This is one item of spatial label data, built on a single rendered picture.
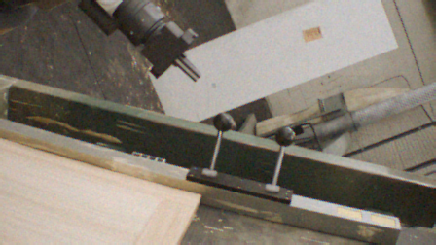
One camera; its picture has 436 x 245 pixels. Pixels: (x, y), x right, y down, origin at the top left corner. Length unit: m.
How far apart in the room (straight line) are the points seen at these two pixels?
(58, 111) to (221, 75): 3.33
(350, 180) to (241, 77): 3.38
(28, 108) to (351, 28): 3.41
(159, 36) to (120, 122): 0.28
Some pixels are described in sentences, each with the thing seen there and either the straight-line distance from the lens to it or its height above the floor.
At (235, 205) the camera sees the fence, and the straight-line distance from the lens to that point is 1.03.
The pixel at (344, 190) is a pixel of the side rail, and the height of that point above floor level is 1.58.
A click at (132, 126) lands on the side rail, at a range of 1.28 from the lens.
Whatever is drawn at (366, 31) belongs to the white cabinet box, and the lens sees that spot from 4.47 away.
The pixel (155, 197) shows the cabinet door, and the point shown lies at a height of 1.30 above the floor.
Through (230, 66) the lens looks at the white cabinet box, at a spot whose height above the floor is 0.69.
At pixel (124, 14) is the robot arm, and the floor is 1.32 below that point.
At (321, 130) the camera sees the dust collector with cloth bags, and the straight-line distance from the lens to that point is 6.39.
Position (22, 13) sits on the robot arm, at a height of 1.51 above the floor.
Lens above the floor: 1.71
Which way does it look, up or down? 15 degrees down
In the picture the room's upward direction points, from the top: 70 degrees clockwise
